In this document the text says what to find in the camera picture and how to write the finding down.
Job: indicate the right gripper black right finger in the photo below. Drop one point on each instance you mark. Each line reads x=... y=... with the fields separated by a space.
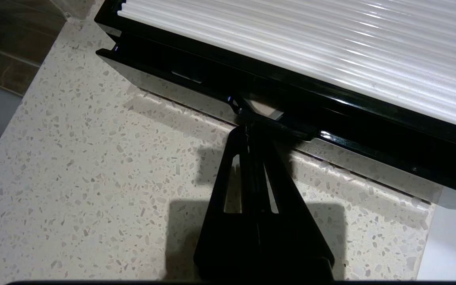
x=295 y=253

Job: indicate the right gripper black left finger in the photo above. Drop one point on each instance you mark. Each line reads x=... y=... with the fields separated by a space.
x=220 y=253

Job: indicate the black amenity box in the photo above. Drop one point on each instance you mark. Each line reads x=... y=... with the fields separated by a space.
x=370 y=114

